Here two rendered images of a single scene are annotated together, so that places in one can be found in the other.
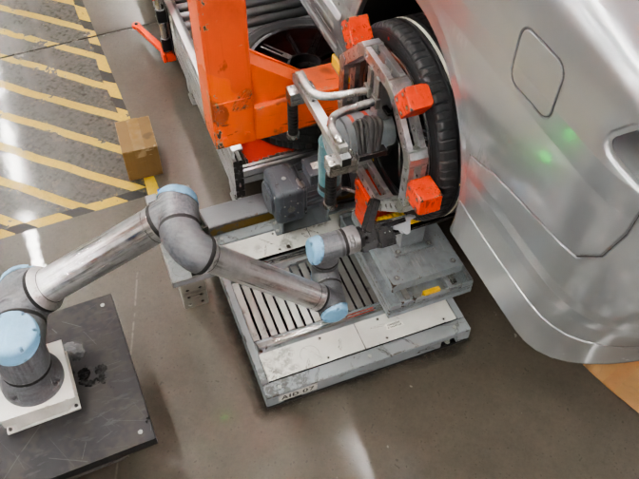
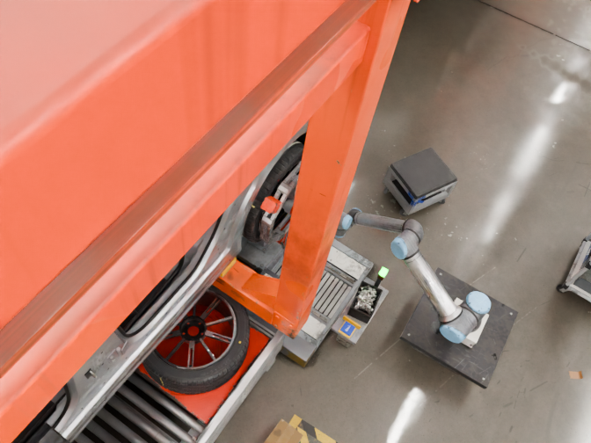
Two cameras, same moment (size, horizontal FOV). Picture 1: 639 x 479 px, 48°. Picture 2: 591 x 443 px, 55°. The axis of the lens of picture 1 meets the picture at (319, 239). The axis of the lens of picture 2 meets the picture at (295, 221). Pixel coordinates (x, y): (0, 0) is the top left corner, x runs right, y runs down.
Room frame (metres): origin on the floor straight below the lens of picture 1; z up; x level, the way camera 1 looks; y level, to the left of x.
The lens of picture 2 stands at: (3.06, 1.25, 3.68)
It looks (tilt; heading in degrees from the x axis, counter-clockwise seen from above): 58 degrees down; 226
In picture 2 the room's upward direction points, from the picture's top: 11 degrees clockwise
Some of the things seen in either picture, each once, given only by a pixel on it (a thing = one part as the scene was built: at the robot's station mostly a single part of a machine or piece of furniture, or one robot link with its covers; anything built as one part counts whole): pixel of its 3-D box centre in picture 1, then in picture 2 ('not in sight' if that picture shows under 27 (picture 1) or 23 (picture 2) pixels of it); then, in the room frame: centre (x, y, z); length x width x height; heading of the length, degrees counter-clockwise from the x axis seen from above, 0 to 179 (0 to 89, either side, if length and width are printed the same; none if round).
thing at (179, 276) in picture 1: (181, 234); (361, 309); (1.65, 0.50, 0.44); 0.43 x 0.17 x 0.03; 22
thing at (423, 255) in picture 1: (408, 220); (262, 231); (1.83, -0.34, 0.32); 0.40 x 0.30 x 0.28; 22
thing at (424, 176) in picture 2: not in sight; (419, 184); (0.50, -0.16, 0.17); 0.43 x 0.36 x 0.34; 175
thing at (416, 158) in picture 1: (378, 129); (290, 201); (1.76, -0.19, 0.85); 0.54 x 0.07 x 0.54; 22
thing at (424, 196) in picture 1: (423, 195); not in sight; (1.47, -0.31, 0.85); 0.09 x 0.08 x 0.07; 22
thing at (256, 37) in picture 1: (305, 81); (193, 334); (2.59, 0.08, 0.39); 0.66 x 0.66 x 0.24
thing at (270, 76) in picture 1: (312, 77); (244, 278); (2.22, 0.04, 0.69); 0.52 x 0.17 x 0.35; 112
